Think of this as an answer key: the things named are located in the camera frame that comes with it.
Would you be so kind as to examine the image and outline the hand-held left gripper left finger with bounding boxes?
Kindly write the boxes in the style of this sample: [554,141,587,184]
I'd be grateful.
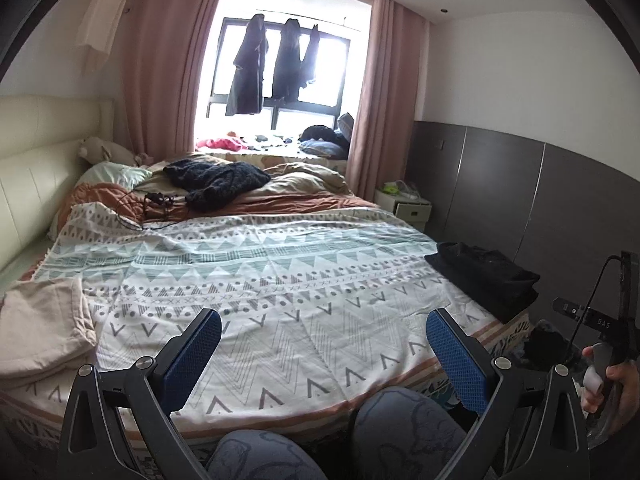
[57,307,223,480]

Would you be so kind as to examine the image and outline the white nightstand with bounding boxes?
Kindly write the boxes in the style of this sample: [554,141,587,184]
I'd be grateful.
[375,180,432,226]

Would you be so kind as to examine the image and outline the orange and beige duvet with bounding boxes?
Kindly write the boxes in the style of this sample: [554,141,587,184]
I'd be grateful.
[60,157,381,226]

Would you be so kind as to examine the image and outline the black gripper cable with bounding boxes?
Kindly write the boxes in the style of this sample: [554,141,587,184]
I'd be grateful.
[562,256,623,363]

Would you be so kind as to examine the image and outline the tangled black cables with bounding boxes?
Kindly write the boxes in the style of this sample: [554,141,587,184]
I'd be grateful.
[117,190,188,231]

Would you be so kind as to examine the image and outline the pale green pillow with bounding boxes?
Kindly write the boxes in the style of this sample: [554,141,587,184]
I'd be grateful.
[75,161,153,196]

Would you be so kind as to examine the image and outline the beige plush toy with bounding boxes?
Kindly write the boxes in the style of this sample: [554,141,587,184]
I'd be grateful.
[77,136,151,167]

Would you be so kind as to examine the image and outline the dark clothes pile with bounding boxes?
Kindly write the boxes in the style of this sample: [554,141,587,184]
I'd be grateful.
[298,112,356,158]

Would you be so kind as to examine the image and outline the red clothes pile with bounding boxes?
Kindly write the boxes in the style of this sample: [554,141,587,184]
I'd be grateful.
[196,132,248,151]

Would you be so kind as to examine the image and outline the black framed window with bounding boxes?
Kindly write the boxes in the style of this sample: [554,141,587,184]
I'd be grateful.
[207,17,351,136]

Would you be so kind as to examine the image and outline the person's leg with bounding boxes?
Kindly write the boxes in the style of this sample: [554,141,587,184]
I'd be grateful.
[205,430,328,480]
[350,386,481,480]

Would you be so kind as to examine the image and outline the folded beige cloth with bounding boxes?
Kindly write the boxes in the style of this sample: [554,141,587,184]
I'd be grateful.
[0,277,98,388]

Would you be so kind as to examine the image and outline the person's right leg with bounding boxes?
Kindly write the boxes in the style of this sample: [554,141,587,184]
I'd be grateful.
[350,386,481,480]

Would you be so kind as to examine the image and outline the pink curtain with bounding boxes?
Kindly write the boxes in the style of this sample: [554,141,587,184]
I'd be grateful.
[120,0,236,161]
[346,0,432,201]

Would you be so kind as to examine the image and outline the person's left leg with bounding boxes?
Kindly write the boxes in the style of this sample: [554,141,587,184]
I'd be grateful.
[205,430,328,480]

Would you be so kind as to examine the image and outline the patterned white blanket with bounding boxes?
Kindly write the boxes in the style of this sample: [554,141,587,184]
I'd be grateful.
[0,202,531,431]

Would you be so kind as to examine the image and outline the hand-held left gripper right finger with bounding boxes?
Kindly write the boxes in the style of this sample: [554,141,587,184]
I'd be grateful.
[426,307,591,480]

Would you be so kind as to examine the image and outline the cream padded headboard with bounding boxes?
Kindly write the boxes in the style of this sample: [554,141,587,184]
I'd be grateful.
[0,94,118,271]

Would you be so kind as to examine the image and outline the person's right hand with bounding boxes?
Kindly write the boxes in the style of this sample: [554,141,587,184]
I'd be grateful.
[580,360,640,436]

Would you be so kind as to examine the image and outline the black button shirt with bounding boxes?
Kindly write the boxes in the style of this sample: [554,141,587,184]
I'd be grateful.
[424,241,541,323]

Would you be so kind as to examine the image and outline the teal printed bed sheet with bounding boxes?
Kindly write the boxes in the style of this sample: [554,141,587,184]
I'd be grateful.
[420,375,466,411]

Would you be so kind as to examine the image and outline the dark knitted sweater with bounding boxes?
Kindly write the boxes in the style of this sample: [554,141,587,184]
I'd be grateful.
[164,158,272,212]

